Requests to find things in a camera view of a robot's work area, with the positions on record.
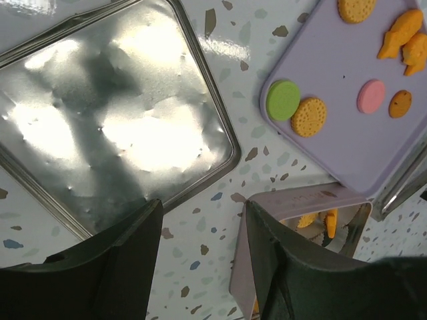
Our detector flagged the pink round cookie upper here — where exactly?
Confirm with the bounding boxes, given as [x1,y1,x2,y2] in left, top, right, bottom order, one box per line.
[356,79,386,114]

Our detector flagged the silver tin lid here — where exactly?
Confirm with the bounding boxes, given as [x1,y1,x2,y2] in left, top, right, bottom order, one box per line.
[1,1,241,239]

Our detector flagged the metal serving tongs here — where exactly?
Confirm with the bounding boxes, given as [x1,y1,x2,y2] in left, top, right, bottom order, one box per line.
[372,134,426,221]

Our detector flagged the brown chip cookie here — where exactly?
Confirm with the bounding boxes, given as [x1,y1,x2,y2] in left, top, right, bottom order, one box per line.
[389,90,412,119]

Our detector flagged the square cookie tin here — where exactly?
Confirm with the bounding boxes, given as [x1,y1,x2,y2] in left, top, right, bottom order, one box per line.
[230,183,372,319]

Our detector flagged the orange round cookie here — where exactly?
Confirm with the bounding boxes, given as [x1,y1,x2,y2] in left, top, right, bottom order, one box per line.
[296,213,319,229]
[338,0,377,24]
[291,97,327,137]

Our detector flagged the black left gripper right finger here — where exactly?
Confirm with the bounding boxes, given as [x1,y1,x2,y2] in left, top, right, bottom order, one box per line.
[246,201,426,319]

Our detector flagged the lilac plastic tray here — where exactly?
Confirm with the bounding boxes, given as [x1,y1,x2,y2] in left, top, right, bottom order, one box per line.
[260,1,426,197]

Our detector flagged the orange fish cookie top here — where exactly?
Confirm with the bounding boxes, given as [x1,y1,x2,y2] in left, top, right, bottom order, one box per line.
[377,9,424,59]

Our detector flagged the green round cookie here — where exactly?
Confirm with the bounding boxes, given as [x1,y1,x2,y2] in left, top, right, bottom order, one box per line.
[266,80,301,121]

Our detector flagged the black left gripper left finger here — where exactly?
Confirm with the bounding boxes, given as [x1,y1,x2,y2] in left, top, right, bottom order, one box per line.
[1,199,163,319]

